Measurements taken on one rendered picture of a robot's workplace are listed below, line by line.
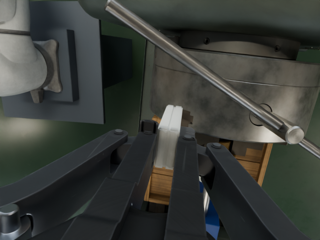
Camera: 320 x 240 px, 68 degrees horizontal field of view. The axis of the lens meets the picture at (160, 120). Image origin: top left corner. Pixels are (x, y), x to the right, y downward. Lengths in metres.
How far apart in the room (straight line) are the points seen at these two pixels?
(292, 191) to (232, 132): 1.62
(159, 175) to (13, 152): 1.69
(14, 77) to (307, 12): 0.68
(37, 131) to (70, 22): 1.30
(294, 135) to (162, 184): 0.60
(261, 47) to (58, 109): 0.81
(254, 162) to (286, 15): 0.52
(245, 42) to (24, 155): 2.07
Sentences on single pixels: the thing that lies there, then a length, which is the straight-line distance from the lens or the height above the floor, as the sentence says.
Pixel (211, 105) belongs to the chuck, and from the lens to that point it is 0.36.
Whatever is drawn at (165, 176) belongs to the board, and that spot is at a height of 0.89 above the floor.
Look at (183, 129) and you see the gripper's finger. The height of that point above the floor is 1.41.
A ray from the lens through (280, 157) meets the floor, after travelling 1.83.
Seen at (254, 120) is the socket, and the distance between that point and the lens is 0.37.
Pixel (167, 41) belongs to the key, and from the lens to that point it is 0.22.
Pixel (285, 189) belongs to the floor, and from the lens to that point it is 1.95.
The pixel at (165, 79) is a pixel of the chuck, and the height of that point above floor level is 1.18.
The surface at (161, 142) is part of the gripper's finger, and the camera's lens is 0.16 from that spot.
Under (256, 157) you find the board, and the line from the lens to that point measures 0.79.
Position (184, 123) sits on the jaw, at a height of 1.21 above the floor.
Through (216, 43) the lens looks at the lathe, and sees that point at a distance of 0.40.
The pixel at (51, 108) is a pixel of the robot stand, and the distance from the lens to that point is 1.04.
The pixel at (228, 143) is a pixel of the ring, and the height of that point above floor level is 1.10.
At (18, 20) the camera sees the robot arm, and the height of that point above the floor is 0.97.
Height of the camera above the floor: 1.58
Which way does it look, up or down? 71 degrees down
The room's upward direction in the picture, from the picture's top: 150 degrees counter-clockwise
